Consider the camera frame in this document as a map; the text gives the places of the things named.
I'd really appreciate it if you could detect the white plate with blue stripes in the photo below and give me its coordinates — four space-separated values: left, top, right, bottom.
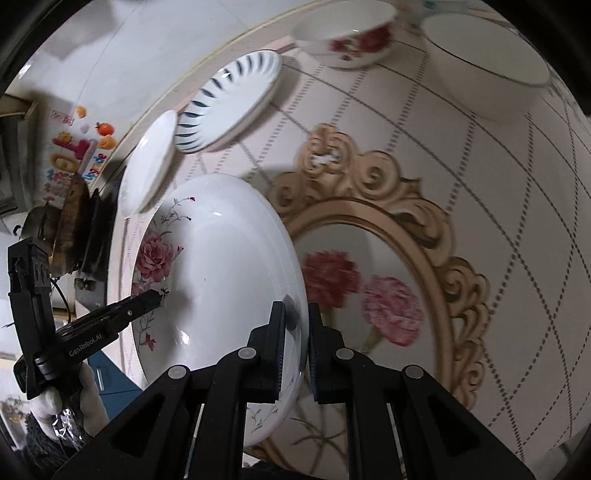
174 49 283 154

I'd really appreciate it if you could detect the white gloved left hand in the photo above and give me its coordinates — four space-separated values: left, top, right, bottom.
29 362 109 442

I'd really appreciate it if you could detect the white bowl with red flowers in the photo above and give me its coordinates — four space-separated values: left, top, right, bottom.
291 1 397 70

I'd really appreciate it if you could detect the black wok with handle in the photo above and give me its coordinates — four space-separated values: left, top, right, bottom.
20 172 93 278

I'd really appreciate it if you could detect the plain white plate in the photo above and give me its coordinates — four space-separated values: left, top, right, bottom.
118 110 177 219

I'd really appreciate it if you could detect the colourful wall sticker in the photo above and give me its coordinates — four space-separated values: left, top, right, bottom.
39 105 118 206

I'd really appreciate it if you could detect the black fuzzy sleeve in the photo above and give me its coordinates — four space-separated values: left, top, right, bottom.
18 413 77 479

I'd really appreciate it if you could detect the floral diamond pattern table mat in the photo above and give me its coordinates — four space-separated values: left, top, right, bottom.
105 27 591 480

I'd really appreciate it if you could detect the black induction cooktop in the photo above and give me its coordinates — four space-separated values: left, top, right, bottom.
74 182 120 282

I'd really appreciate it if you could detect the white plate with pink rose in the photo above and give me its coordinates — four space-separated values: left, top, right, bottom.
131 174 308 446

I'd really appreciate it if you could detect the white bowl with dark rim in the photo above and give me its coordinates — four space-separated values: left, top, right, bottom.
420 12 551 122

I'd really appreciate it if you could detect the blue kitchen cabinet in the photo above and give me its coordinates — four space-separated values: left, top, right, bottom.
88 351 142 420

